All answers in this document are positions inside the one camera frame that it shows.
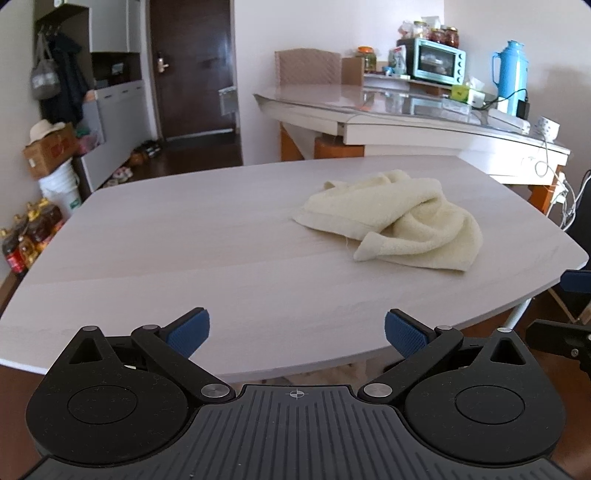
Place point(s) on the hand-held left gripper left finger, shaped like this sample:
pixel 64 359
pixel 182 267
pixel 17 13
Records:
pixel 189 330

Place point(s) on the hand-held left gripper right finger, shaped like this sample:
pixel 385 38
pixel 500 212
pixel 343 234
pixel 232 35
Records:
pixel 406 332

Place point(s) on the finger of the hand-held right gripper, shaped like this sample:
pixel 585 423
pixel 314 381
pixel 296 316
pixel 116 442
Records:
pixel 558 339
pixel 577 281

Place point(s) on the cream towel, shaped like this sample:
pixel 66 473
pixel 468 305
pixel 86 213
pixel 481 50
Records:
pixel 415 221

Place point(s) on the wooden folding chair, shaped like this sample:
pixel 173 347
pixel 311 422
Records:
pixel 565 307

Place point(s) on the black cabinet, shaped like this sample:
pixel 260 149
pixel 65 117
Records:
pixel 582 203

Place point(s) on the white power strip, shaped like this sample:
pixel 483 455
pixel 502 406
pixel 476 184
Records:
pixel 508 119

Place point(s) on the black power adapter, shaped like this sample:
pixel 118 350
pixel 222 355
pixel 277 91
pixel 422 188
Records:
pixel 523 109

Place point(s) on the row of shoes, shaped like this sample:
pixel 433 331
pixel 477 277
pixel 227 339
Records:
pixel 138 154

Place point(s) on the cluster of cooking oil bottles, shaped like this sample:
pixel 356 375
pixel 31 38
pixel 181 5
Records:
pixel 32 230

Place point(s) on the white plastic bucket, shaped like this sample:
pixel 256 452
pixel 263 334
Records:
pixel 62 189

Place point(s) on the orange stool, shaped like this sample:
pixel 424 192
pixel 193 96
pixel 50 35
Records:
pixel 337 148

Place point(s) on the colourful cloth pile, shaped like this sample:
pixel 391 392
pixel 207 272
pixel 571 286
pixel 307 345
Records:
pixel 90 141

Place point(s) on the blue thermos flask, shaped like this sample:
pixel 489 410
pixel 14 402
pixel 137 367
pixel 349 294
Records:
pixel 510 74

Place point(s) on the green tissue box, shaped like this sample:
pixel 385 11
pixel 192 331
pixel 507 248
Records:
pixel 458 93

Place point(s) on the cardboard box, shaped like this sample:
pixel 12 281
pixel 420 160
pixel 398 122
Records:
pixel 51 152

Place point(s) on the white sun hat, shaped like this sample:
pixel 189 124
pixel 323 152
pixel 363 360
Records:
pixel 44 129

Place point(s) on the dark brown door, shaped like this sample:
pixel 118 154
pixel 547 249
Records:
pixel 194 69

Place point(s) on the teal toaster oven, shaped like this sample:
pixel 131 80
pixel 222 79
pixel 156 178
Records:
pixel 438 60

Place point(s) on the brown cardboard panel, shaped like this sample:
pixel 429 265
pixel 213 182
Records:
pixel 352 71

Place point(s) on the white printed pouch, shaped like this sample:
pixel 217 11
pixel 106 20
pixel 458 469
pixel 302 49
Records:
pixel 397 61

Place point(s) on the red-filled glass jar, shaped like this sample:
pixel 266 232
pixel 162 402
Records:
pixel 451 38
pixel 437 37

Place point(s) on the dark hanging coat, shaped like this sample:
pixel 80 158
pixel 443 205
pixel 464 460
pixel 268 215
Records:
pixel 69 83

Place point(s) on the orange-lid glass jar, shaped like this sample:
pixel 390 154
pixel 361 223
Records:
pixel 367 60

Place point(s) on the beige quilted chair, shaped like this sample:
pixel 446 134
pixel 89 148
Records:
pixel 307 67

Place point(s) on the grey tote bag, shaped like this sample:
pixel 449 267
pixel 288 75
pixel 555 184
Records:
pixel 45 81

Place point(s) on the white plastic bag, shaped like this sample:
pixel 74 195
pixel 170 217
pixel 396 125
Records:
pixel 431 23

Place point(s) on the grey entry cabinet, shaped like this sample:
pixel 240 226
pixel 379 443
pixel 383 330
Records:
pixel 115 27

